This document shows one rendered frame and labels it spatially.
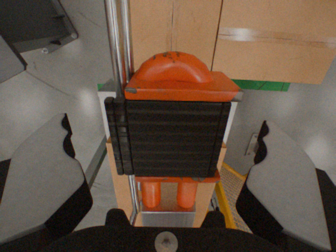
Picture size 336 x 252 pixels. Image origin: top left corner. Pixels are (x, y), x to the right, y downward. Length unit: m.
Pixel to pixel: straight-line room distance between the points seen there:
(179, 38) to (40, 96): 1.39
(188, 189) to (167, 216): 0.05
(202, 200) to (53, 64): 1.47
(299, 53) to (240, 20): 0.34
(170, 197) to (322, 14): 1.00
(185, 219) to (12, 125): 2.14
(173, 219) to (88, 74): 1.45
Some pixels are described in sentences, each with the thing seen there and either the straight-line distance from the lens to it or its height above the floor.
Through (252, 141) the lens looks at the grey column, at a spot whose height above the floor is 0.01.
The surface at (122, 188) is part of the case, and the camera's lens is 0.73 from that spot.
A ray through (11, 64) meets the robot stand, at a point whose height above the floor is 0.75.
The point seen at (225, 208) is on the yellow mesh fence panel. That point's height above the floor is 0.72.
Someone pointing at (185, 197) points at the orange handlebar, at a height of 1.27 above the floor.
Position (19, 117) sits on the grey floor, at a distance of 2.14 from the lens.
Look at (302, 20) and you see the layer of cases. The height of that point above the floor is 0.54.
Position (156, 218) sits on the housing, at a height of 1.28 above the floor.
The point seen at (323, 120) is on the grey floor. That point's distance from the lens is 2.22.
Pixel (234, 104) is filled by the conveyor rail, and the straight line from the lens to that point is 0.93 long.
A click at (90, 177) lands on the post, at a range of 1.22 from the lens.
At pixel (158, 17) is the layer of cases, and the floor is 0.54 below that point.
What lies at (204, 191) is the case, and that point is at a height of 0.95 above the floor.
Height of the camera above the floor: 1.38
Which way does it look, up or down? 58 degrees down
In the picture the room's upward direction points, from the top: 180 degrees clockwise
